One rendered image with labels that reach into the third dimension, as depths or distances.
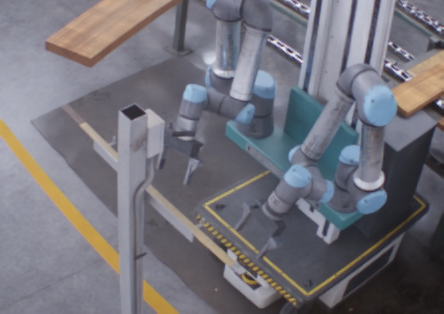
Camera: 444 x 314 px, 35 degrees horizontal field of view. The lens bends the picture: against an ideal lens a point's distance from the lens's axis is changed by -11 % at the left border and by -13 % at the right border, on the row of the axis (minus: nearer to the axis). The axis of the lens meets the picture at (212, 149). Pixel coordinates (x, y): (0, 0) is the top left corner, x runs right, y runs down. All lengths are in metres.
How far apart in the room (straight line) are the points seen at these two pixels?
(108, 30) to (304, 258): 1.25
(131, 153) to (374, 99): 0.73
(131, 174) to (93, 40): 1.03
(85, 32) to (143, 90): 1.26
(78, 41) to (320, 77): 1.00
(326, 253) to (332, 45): 0.89
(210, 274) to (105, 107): 1.28
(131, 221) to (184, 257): 1.14
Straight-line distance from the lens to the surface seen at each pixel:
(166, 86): 4.43
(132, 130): 2.14
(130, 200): 2.32
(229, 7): 2.66
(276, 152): 2.96
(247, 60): 2.68
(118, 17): 3.31
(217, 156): 4.00
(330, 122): 2.48
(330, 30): 2.80
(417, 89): 3.28
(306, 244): 3.19
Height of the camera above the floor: 2.63
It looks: 40 degrees down
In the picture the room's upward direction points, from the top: 7 degrees clockwise
